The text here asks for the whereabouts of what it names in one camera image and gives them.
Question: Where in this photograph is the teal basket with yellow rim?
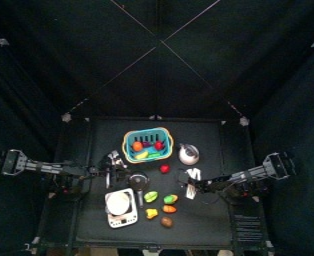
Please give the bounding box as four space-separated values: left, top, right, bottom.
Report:
121 126 174 165

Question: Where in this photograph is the green and orange toy fruit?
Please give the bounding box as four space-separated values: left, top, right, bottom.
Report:
162 194 180 206

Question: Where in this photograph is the yellow toy banana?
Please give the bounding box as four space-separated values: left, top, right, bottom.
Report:
133 151 150 161

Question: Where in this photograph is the black toy frying pan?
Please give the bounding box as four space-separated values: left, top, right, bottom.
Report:
126 171 152 209

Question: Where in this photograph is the orange toy carrot piece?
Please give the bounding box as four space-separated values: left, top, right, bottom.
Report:
161 204 178 214

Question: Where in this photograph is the white round plate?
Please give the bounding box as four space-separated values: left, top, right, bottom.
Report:
105 191 132 216

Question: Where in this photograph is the green toy lime half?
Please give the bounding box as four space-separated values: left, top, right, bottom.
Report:
142 190 160 204

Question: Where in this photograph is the brown toy potato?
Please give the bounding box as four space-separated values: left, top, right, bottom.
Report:
160 216 174 229

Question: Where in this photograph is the yellow toy pepper piece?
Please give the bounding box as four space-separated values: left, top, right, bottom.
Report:
144 208 160 220

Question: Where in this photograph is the white kitchen scale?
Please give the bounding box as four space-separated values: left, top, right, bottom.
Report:
104 187 140 230

